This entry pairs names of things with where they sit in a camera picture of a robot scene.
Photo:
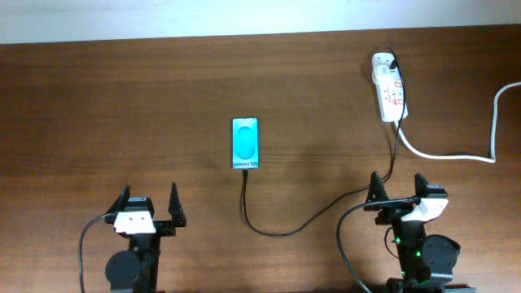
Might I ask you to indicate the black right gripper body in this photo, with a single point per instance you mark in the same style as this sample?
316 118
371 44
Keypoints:
392 206

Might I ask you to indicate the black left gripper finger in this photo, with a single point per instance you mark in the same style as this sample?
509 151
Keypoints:
118 206
175 208

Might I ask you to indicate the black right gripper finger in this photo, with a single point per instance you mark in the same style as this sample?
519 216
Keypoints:
376 193
420 186

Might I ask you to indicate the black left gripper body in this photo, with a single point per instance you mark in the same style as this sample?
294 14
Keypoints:
151 242

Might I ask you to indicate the white power strip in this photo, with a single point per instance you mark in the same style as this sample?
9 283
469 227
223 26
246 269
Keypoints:
391 96

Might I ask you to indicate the blue Galaxy S25 smartphone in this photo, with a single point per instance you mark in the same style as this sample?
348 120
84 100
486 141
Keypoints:
245 143

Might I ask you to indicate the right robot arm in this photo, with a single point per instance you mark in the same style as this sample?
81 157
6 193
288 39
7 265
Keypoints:
426 261

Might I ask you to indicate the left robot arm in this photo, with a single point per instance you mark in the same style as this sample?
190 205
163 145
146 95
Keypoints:
135 269

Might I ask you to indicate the white charger adapter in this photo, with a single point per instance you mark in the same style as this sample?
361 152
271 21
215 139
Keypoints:
383 73

